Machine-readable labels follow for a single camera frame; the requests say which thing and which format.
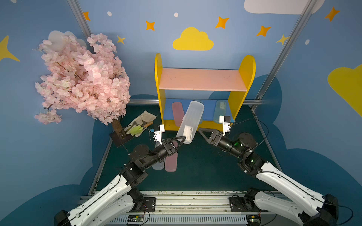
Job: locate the aluminium frame post left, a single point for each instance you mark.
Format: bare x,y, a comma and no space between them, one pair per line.
80,17

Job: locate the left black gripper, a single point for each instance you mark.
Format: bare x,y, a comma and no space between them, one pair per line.
171,147

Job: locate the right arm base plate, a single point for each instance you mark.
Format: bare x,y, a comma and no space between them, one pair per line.
240,204

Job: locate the yellow toy shelf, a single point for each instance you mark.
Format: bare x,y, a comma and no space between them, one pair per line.
236,82

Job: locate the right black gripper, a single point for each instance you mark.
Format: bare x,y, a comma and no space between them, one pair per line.
214,137

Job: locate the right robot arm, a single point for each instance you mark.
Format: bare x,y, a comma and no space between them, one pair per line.
303,205

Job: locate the teal pencil case right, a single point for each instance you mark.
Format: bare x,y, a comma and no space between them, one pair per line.
220,109

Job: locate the aluminium frame post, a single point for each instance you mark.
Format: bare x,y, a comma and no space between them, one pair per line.
296,31
80,17

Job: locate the aluminium frame post right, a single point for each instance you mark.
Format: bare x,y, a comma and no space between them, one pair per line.
296,31

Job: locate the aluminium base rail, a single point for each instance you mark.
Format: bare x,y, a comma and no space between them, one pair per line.
194,208

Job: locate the pink cherry blossom tree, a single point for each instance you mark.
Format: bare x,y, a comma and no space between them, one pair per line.
93,81

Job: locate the pink pencil case top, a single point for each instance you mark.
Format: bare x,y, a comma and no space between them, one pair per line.
171,162

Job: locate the clear pencil case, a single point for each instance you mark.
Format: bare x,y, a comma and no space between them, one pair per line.
189,126
159,165

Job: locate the green garden trowel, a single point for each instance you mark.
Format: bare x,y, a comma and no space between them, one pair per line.
138,129

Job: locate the right controller board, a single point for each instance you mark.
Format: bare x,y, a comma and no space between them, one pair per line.
253,220

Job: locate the pink pencil case bottom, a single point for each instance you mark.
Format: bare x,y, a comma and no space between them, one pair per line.
178,113

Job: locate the teal pencil case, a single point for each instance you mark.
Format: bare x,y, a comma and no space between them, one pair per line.
220,109
198,107

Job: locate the left controller board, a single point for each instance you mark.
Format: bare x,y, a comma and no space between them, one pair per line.
135,219

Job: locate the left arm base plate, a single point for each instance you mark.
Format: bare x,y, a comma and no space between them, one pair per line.
147,204

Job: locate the pink pencil case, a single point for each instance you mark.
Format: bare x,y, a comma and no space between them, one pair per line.
171,162
178,113

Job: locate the beige cloth tool pouch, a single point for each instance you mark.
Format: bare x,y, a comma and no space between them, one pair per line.
141,120

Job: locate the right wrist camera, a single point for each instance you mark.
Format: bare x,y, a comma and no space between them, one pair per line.
226,122

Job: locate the controller board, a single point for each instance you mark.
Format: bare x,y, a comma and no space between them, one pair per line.
253,220
135,219

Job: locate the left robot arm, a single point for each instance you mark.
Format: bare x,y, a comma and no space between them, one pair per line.
120,195

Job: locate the teal pencil case middle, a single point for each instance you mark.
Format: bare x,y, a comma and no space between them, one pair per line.
198,107

